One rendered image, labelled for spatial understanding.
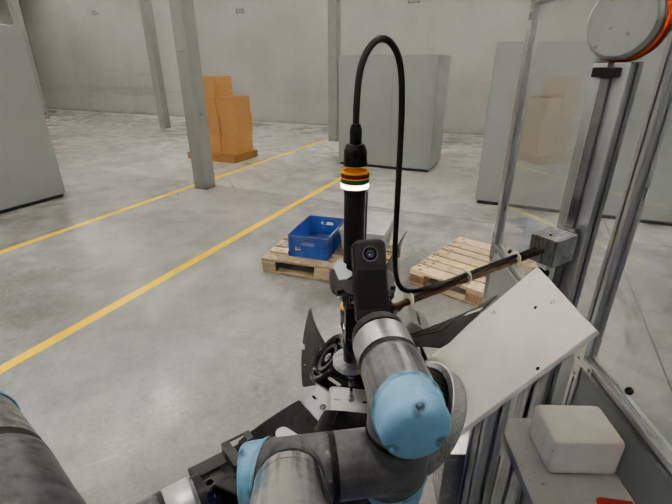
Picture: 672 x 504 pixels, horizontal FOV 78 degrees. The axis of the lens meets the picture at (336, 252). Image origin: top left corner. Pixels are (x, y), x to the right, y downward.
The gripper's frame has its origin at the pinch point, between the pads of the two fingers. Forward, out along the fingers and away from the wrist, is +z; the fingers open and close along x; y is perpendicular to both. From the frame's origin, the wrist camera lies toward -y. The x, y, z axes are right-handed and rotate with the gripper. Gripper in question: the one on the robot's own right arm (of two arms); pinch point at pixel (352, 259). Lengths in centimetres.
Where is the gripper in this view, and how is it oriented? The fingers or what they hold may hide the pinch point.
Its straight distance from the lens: 71.4
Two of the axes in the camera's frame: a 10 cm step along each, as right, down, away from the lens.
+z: -1.5, -4.1, 9.0
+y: 0.0, 9.1, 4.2
